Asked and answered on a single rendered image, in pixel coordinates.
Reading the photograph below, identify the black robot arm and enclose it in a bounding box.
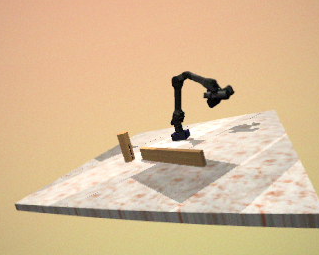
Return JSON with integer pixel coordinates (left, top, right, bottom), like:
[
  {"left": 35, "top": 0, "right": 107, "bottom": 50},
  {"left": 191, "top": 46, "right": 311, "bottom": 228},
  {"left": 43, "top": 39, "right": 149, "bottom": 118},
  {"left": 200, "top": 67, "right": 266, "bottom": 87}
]
[{"left": 170, "top": 71, "right": 230, "bottom": 134}]

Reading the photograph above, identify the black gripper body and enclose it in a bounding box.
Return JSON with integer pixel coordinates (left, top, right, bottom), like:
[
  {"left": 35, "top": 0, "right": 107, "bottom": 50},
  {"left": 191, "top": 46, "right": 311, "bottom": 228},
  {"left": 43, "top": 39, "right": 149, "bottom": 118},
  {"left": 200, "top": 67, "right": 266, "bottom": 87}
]
[{"left": 207, "top": 85, "right": 234, "bottom": 108}]

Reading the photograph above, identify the wooden plank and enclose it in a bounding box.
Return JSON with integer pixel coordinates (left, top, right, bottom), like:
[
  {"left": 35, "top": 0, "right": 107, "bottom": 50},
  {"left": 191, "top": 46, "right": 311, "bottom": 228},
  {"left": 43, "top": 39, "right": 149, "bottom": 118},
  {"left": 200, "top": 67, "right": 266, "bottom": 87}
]
[{"left": 139, "top": 147, "right": 207, "bottom": 168}]

